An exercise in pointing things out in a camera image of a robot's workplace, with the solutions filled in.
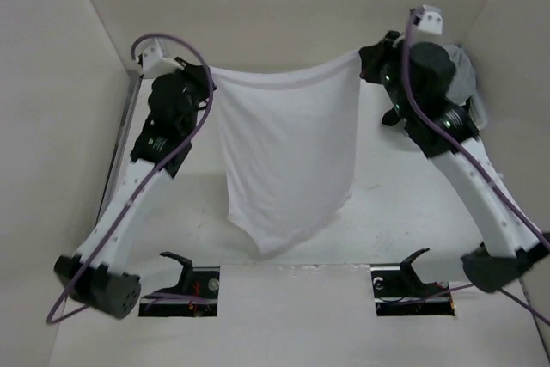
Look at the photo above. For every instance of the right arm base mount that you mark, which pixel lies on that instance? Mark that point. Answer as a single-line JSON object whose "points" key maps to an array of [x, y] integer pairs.
{"points": [[398, 291]]}

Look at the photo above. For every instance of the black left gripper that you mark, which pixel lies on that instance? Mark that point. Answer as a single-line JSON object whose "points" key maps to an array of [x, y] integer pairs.
{"points": [[200, 75]]}

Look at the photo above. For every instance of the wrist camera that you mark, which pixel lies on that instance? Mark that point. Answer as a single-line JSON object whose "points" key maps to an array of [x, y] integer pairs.
{"points": [[155, 60], [428, 19]]}

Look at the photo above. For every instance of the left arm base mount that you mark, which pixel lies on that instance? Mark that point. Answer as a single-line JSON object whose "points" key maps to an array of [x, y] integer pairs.
{"points": [[172, 286]]}

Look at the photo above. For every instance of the white plastic laundry basket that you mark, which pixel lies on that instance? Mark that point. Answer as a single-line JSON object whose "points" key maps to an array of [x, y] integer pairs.
{"points": [[477, 111]]}

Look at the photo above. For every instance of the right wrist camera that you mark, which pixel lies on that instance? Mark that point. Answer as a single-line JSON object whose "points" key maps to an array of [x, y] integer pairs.
{"points": [[428, 19]]}

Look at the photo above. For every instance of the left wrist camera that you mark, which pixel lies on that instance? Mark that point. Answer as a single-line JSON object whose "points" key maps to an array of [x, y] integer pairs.
{"points": [[155, 60]]}

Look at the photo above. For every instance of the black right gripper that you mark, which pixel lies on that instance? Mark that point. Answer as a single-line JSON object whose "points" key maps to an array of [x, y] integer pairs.
{"points": [[374, 55]]}

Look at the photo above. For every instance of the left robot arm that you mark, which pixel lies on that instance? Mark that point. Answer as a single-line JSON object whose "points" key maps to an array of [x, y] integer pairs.
{"points": [[95, 275]]}

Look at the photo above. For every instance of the white tank top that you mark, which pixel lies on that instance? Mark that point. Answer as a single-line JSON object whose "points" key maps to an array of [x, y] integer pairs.
{"points": [[289, 144]]}

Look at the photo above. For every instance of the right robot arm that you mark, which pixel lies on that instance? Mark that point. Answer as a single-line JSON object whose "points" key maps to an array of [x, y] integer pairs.
{"points": [[423, 85]]}

